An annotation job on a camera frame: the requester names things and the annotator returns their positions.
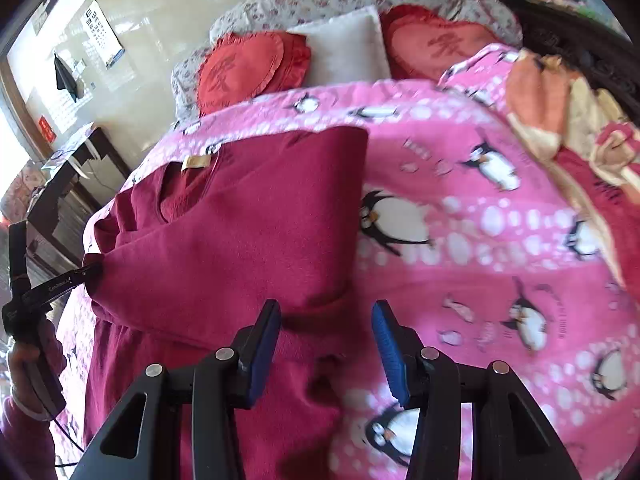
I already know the person's left hand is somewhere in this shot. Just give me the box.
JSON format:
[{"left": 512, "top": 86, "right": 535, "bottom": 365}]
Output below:
[{"left": 6, "top": 317, "right": 67, "bottom": 422}]

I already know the dark wooden side table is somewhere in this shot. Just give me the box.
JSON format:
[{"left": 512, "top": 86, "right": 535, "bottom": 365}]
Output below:
[{"left": 25, "top": 126, "right": 132, "bottom": 266}]

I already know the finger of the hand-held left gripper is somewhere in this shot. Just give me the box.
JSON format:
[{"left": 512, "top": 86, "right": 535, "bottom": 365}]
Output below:
[{"left": 30, "top": 265, "right": 104, "bottom": 306}]

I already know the pink penguin print blanket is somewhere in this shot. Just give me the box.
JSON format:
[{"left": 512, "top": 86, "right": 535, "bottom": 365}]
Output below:
[{"left": 54, "top": 44, "right": 640, "bottom": 480}]

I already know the dark red fleece sweater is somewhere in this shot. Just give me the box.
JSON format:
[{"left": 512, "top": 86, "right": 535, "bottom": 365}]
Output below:
[{"left": 82, "top": 126, "right": 370, "bottom": 480}]

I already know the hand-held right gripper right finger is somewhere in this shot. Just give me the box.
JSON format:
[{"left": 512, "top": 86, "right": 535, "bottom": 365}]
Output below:
[{"left": 371, "top": 299, "right": 585, "bottom": 480}]

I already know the white square pillow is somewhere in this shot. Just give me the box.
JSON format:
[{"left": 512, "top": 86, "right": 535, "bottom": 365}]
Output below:
[{"left": 290, "top": 5, "right": 392, "bottom": 87}]

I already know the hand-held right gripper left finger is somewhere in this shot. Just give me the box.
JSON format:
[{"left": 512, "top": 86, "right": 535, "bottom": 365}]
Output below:
[{"left": 70, "top": 299, "right": 282, "bottom": 480}]

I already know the person's left forearm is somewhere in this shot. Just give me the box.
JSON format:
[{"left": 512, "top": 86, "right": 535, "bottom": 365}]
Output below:
[{"left": 0, "top": 396, "right": 60, "bottom": 480}]

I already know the dark wooden headboard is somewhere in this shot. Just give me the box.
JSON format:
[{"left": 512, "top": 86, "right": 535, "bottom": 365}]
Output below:
[{"left": 492, "top": 0, "right": 632, "bottom": 92}]

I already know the black cable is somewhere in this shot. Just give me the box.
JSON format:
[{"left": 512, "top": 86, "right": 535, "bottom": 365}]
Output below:
[{"left": 50, "top": 410, "right": 88, "bottom": 467}]

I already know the orange and cream blanket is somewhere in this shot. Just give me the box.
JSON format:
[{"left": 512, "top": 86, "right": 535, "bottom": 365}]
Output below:
[{"left": 505, "top": 49, "right": 640, "bottom": 291}]

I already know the red heart-shaped pillow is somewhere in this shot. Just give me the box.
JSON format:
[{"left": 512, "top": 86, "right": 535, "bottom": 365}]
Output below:
[
  {"left": 196, "top": 30, "right": 312, "bottom": 115},
  {"left": 380, "top": 4, "right": 501, "bottom": 82}
]

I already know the wall eye chart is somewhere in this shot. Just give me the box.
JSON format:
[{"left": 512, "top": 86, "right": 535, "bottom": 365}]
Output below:
[{"left": 80, "top": 0, "right": 125, "bottom": 70}]

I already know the black hanging cloth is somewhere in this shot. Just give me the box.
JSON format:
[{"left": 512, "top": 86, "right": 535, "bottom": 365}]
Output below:
[{"left": 54, "top": 53, "right": 80, "bottom": 102}]

